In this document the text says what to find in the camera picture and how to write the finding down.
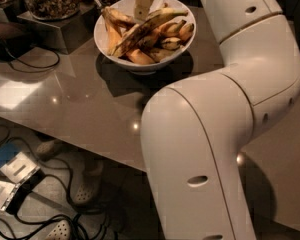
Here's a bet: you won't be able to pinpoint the long spotted ripe banana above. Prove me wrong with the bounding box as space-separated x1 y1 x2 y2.
110 7 188 57

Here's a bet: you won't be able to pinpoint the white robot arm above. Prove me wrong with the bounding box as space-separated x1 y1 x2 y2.
141 0 300 240

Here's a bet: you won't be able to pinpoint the brown-spotted banana at left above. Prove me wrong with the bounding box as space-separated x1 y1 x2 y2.
102 6 136 29

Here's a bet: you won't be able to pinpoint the small yellow banana centre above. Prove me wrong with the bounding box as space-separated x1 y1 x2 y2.
159 20 186 37

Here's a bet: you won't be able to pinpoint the small banana under long one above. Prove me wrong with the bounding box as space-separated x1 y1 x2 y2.
139 35 158 48

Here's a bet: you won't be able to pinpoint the small spotted banana lower right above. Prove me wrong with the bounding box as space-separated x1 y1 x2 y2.
160 37 181 50

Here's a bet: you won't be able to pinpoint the small banana right edge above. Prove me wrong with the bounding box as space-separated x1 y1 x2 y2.
179 23 194 43

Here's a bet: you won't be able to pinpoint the yellow banana bottom right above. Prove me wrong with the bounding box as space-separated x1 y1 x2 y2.
145 47 173 63

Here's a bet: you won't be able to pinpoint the orange banana at bottom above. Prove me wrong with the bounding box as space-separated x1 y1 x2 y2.
104 17 156 66

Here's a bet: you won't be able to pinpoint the grey metal stand block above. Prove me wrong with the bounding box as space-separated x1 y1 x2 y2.
18 3 98 54

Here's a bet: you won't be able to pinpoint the glass jar of nuts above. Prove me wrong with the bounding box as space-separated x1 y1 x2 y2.
24 0 80 21

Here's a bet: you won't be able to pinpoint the beige clog shoe upper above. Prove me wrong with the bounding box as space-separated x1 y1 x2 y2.
35 139 63 161

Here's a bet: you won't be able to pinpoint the beige clog shoe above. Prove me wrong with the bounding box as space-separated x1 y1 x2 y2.
73 160 104 207
35 139 63 161
44 220 72 240

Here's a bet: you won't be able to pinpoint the beige clog shoe middle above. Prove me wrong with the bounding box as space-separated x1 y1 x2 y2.
73 160 104 207

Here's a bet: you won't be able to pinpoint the blue and white box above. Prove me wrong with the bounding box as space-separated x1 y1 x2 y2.
0 143 40 184

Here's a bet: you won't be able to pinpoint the white open box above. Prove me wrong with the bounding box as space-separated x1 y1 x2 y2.
0 181 20 212

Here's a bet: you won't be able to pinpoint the beige clog shoe bottom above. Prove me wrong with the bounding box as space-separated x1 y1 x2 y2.
44 220 72 240

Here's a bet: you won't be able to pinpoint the black floor cables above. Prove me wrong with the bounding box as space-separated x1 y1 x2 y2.
0 123 128 240

